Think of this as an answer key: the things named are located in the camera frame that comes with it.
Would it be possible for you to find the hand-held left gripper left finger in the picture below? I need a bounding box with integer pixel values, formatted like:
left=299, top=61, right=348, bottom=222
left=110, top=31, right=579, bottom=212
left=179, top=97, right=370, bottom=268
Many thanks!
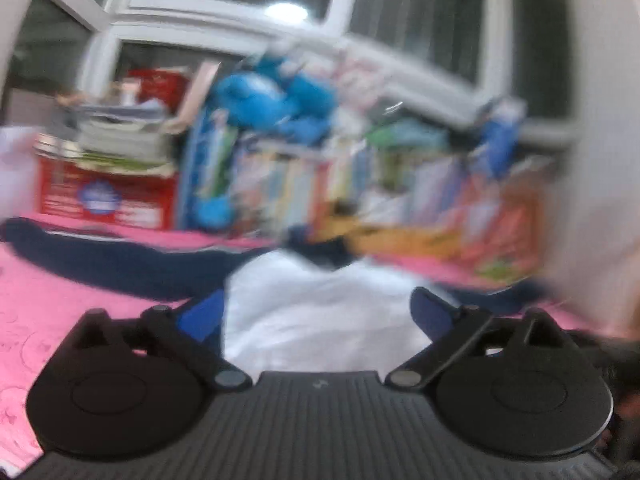
left=69, top=288, right=253, bottom=392

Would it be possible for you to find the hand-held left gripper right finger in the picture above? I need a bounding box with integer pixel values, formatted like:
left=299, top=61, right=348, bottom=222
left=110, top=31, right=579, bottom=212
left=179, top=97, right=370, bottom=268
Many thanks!
left=385, top=287, right=567, bottom=391

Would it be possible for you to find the navy white striped jacket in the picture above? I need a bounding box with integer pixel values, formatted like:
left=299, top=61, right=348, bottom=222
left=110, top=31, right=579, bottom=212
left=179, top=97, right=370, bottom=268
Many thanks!
left=0, top=216, right=556, bottom=376

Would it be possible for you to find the wooden drawer organiser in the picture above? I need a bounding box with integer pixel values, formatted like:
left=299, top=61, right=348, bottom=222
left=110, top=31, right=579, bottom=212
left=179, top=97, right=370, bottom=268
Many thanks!
left=319, top=204, right=467, bottom=262

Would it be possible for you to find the round blue plush ball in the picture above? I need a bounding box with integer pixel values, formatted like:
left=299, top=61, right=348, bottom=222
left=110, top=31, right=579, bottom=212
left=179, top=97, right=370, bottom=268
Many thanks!
left=192, top=194, right=237, bottom=231

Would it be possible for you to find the pink toy house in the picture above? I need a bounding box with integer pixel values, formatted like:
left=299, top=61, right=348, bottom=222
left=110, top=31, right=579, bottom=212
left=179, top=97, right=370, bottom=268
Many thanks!
left=459, top=184, right=547, bottom=287

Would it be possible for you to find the row of pink blue books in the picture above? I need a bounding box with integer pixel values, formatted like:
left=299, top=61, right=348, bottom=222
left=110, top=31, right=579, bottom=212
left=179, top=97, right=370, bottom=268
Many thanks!
left=400, top=159, right=502, bottom=242

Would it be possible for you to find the pink rabbit print blanket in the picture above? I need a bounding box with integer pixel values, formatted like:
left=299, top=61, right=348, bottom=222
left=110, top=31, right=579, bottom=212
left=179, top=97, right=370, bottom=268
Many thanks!
left=0, top=210, right=601, bottom=477

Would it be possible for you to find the row of colourful picture books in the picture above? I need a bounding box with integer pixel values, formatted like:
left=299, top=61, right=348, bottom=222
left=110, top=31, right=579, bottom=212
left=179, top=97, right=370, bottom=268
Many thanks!
left=230, top=141, right=332, bottom=241

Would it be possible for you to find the row of tall blue books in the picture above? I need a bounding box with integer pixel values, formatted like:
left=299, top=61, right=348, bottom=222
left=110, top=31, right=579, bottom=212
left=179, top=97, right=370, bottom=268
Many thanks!
left=177, top=109, right=242, bottom=231

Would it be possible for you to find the row of green spine books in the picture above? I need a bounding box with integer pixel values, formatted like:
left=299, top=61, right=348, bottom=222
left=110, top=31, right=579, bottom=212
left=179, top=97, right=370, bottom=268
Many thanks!
left=325, top=134, right=402, bottom=212

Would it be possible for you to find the large red plastic basket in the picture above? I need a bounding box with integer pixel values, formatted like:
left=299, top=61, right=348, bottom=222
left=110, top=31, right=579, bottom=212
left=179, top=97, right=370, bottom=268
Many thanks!
left=34, top=152, right=179, bottom=231

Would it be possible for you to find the blue packet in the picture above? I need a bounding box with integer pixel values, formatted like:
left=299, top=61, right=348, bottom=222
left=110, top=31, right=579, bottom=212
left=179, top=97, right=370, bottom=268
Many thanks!
left=474, top=104, right=524, bottom=179

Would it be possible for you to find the stack of paper workbooks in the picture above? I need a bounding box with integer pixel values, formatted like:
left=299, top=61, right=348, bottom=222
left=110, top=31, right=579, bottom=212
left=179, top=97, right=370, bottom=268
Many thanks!
left=34, top=95, right=192, bottom=177

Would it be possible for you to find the blue whale plush toy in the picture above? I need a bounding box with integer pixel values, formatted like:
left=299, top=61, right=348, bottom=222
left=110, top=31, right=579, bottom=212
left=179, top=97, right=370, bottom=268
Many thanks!
left=209, top=72, right=301, bottom=129

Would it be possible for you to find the small red plastic basket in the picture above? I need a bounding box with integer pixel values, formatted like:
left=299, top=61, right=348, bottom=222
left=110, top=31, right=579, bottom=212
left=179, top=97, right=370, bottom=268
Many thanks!
left=124, top=67, right=189, bottom=112

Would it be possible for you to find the white plastic bag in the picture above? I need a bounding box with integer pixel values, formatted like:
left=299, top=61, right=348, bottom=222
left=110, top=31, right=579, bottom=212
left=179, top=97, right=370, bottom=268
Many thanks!
left=0, top=126, right=42, bottom=222

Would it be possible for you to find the white window frame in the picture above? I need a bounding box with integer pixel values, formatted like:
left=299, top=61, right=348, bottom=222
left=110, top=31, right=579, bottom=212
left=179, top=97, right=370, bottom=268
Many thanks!
left=0, top=0, right=583, bottom=147

